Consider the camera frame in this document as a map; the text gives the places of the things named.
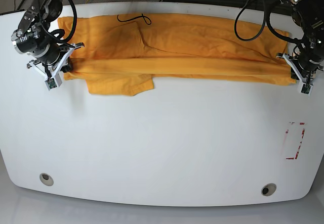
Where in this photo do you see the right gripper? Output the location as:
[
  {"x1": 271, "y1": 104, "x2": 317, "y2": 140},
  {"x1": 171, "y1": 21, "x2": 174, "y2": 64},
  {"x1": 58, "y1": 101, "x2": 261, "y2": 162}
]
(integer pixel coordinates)
[{"x1": 26, "y1": 42, "x2": 85, "y2": 81}]

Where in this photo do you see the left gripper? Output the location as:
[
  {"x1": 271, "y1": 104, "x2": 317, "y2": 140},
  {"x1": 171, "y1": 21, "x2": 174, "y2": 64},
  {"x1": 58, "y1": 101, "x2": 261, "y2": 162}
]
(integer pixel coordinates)
[{"x1": 276, "y1": 48, "x2": 323, "y2": 86}]

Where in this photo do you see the yellow t-shirt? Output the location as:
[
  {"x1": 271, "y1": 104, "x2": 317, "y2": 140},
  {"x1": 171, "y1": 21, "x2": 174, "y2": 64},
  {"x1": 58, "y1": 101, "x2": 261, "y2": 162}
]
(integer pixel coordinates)
[{"x1": 64, "y1": 14, "x2": 295, "y2": 96}]

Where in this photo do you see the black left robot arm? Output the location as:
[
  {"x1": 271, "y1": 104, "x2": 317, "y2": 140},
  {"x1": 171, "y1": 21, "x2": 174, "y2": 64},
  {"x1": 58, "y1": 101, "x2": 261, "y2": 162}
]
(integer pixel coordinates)
[{"x1": 266, "y1": 0, "x2": 323, "y2": 88}]

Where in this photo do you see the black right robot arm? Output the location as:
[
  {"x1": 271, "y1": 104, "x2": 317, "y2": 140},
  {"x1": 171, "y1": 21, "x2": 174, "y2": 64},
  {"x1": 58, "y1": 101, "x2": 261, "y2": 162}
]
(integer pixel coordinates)
[{"x1": 11, "y1": 0, "x2": 84, "y2": 89}]

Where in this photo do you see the red tape rectangle marking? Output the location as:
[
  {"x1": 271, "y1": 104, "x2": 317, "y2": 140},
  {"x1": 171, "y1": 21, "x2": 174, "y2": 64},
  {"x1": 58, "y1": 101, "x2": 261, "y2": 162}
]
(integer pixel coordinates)
[{"x1": 282, "y1": 122, "x2": 306, "y2": 160}]

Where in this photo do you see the left table grommet hole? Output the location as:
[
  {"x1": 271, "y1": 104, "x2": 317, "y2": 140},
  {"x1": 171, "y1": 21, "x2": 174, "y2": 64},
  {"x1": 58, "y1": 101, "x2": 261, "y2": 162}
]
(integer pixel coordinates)
[{"x1": 39, "y1": 173, "x2": 54, "y2": 187}]

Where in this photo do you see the table grommet hole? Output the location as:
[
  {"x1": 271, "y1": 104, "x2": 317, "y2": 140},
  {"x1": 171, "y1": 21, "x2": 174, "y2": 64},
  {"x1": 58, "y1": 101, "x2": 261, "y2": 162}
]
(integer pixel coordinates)
[
  {"x1": 261, "y1": 183, "x2": 276, "y2": 197},
  {"x1": 39, "y1": 173, "x2": 54, "y2": 187}
]

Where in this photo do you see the right table grommet hole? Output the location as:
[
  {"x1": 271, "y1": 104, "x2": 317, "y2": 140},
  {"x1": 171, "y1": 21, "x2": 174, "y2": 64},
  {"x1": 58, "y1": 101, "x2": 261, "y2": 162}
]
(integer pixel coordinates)
[{"x1": 261, "y1": 183, "x2": 276, "y2": 197}]

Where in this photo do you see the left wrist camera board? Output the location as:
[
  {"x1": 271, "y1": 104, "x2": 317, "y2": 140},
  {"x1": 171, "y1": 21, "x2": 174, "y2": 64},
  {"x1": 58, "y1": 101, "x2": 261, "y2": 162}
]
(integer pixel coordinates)
[{"x1": 301, "y1": 84, "x2": 313, "y2": 96}]

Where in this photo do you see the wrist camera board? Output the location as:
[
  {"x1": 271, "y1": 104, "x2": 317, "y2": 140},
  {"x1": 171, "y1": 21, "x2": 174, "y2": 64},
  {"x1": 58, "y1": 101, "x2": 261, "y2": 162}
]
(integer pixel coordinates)
[
  {"x1": 301, "y1": 84, "x2": 313, "y2": 96},
  {"x1": 45, "y1": 75, "x2": 62, "y2": 91}
]

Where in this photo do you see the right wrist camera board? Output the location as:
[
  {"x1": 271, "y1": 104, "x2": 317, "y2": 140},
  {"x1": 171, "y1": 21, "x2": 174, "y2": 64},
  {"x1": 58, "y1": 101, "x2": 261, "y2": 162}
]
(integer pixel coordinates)
[{"x1": 45, "y1": 75, "x2": 62, "y2": 91}]

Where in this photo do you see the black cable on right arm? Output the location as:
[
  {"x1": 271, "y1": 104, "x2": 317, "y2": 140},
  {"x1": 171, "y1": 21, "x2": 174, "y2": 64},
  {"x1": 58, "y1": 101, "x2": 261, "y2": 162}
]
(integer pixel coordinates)
[{"x1": 32, "y1": 0, "x2": 78, "y2": 69}]

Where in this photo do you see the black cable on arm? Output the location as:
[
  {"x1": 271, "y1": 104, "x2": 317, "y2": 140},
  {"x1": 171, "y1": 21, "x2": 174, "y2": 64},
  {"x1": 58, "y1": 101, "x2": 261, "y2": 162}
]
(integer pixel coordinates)
[
  {"x1": 32, "y1": 0, "x2": 78, "y2": 69},
  {"x1": 234, "y1": 0, "x2": 307, "y2": 44}
]

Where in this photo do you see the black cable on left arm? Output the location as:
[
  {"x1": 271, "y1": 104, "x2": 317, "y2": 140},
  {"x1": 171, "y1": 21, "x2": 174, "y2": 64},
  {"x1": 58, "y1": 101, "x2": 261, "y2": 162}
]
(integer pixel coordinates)
[{"x1": 234, "y1": 0, "x2": 307, "y2": 44}]

